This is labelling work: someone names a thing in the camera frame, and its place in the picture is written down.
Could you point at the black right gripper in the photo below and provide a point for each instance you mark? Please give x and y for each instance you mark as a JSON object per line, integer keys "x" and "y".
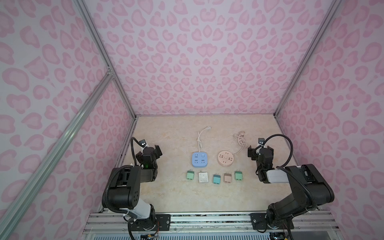
{"x": 261, "y": 152}

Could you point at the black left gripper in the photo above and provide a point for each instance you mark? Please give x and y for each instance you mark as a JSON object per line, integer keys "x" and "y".
{"x": 150, "y": 151}

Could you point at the pink plug adapter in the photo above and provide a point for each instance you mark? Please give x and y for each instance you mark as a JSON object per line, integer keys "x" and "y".
{"x": 227, "y": 178}

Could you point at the teal plug adapter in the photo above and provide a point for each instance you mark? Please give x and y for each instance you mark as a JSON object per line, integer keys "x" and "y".
{"x": 216, "y": 179}

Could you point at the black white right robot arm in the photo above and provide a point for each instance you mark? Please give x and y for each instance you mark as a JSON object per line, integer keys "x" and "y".
{"x": 309, "y": 188}

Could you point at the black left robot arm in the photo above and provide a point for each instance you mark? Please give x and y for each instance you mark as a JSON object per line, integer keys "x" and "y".
{"x": 122, "y": 191}

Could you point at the light green plug adapter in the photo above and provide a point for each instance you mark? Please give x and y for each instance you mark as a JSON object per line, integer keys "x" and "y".
{"x": 190, "y": 175}

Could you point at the white plug adapter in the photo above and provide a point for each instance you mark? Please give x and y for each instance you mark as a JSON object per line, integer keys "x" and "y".
{"x": 203, "y": 177}

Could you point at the pink round power strip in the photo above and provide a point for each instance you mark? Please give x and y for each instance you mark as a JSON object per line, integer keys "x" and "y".
{"x": 225, "y": 158}

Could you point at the blue square power strip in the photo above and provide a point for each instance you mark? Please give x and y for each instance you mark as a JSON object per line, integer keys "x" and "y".
{"x": 199, "y": 159}

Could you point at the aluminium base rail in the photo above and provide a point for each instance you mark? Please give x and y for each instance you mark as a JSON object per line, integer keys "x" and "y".
{"x": 315, "y": 225}

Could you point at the left aluminium corner post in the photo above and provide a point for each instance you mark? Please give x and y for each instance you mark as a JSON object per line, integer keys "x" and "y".
{"x": 91, "y": 26}

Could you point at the aluminium corner post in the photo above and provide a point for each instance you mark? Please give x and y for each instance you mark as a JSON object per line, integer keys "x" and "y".
{"x": 91, "y": 26}
{"x": 320, "y": 33}

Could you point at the left aluminium frame beam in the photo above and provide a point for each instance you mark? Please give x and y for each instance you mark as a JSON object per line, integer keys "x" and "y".
{"x": 27, "y": 195}

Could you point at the right aluminium corner post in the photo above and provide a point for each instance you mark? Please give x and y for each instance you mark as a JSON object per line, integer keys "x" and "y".
{"x": 320, "y": 33}

